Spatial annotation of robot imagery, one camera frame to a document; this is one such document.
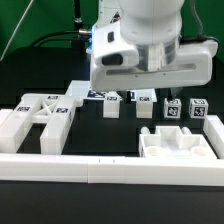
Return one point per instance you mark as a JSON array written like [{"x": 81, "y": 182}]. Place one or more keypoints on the thin white rod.
[{"x": 18, "y": 25}]

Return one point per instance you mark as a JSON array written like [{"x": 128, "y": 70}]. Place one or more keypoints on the white U-shaped obstacle fence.
[{"x": 125, "y": 170}]

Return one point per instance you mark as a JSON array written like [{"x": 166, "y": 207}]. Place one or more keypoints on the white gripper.
[{"x": 191, "y": 67}]

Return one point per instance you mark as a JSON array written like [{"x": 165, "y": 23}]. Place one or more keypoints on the white marker sheet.
[{"x": 83, "y": 89}]

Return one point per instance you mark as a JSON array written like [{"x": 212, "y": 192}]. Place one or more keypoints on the white chair back frame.
[{"x": 56, "y": 112}]

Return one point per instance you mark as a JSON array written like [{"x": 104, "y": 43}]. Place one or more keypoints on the white tagged cube right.
[{"x": 198, "y": 108}]

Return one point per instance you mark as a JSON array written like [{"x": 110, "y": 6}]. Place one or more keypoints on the white tagged cube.
[
  {"x": 198, "y": 108},
  {"x": 172, "y": 108}
]

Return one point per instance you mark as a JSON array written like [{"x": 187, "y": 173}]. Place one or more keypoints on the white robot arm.
[{"x": 142, "y": 50}]

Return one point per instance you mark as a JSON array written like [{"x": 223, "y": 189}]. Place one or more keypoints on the white tagged cube left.
[{"x": 172, "y": 108}]

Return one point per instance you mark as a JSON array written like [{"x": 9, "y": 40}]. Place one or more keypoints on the black pole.
[{"x": 77, "y": 15}]

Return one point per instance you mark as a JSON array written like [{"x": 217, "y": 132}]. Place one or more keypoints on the white chair seat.
[{"x": 173, "y": 142}]

